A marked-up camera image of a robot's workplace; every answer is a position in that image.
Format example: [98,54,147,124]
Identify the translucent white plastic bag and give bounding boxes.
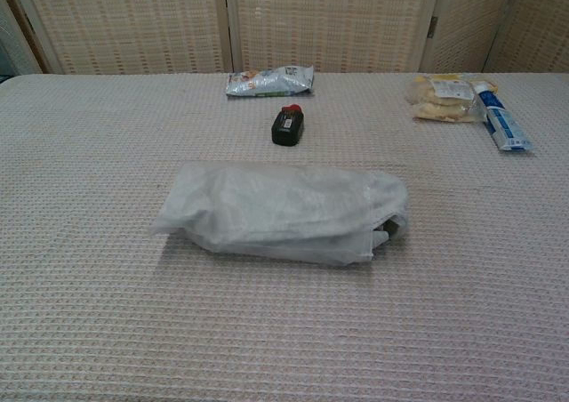
[148,160,410,269]

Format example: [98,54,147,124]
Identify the white clothes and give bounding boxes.
[371,227,394,250]

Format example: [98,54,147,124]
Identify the white blue snack bag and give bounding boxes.
[225,64,316,100]

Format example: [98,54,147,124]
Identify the black bottle with red cap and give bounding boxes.
[270,102,307,147]

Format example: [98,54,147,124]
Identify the beige woven tablecloth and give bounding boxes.
[0,71,569,402]

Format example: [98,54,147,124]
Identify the woven folding screen panel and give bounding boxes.
[224,0,441,74]
[484,0,569,73]
[420,0,519,73]
[6,0,235,76]

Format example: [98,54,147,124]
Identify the clear packaged bread rolls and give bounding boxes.
[406,73,490,124]

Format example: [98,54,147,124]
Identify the blue white toothpaste tube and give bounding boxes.
[471,83,533,153]

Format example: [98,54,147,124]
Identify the brown wooden frame strip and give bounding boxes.
[0,0,46,75]

